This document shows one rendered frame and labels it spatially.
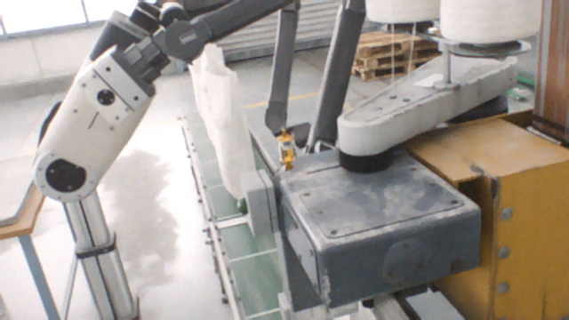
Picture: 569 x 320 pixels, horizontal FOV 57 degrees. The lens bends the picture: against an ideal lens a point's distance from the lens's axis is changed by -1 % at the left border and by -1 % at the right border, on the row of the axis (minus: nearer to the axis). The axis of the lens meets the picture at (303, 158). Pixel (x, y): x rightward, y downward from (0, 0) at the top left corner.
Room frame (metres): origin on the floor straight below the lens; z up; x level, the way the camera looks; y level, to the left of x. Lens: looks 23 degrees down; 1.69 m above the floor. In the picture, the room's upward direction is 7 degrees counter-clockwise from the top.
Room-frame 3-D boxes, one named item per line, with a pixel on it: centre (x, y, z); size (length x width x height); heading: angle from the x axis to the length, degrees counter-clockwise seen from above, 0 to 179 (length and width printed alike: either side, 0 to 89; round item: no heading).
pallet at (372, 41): (6.70, -1.32, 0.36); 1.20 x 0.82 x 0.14; 100
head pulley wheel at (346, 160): (0.81, -0.10, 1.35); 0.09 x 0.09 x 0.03
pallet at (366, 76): (6.73, -1.33, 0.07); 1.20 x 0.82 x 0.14; 102
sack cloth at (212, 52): (3.55, 0.55, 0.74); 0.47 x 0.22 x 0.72; 15
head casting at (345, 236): (0.73, -0.08, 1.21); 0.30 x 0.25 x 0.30; 14
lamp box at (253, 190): (0.80, 0.08, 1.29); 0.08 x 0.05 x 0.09; 14
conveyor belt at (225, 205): (3.53, 0.56, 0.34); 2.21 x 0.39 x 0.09; 14
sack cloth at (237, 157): (2.82, 0.39, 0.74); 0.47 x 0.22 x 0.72; 12
